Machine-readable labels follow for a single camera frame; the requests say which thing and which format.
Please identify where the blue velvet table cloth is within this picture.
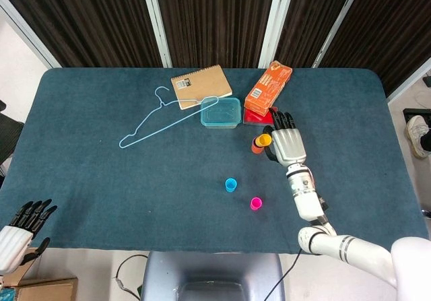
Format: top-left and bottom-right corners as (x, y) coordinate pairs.
(0, 67), (430, 257)

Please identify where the red ink pad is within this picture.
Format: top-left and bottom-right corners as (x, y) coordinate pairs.
(242, 105), (279, 127)

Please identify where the black flat floor device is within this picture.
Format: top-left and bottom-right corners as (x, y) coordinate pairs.
(403, 108), (431, 125)

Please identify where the dark room divider panel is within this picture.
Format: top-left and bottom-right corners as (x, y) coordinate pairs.
(319, 0), (431, 102)
(153, 0), (282, 69)
(0, 0), (172, 69)
(274, 0), (360, 69)

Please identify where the brown cardboard box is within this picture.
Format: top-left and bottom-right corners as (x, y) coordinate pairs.
(0, 246), (79, 301)

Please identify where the white sneaker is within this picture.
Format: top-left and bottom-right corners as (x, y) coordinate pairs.
(405, 114), (431, 160)

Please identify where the grey robot torso base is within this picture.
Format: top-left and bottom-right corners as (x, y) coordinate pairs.
(140, 250), (286, 301)

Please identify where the light blue wire hanger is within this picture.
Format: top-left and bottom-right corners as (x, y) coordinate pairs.
(118, 86), (220, 149)

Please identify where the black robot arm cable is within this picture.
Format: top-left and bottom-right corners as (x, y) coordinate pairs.
(264, 246), (304, 301)

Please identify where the orange plastic cup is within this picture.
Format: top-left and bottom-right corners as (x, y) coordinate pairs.
(251, 137), (267, 154)

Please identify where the orange cardboard box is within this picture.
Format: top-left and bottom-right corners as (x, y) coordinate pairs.
(244, 60), (293, 115)

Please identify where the thin floor cable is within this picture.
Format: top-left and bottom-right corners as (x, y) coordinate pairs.
(115, 254), (150, 296)

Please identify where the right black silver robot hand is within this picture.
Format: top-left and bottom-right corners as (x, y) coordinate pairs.
(262, 108), (308, 166)

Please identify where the brown spiral notebook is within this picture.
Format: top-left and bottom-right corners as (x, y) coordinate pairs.
(170, 64), (234, 110)

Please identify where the teal transparent plastic container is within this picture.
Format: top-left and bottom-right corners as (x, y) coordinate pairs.
(200, 97), (242, 129)

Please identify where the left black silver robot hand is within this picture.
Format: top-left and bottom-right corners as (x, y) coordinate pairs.
(0, 199), (58, 276)

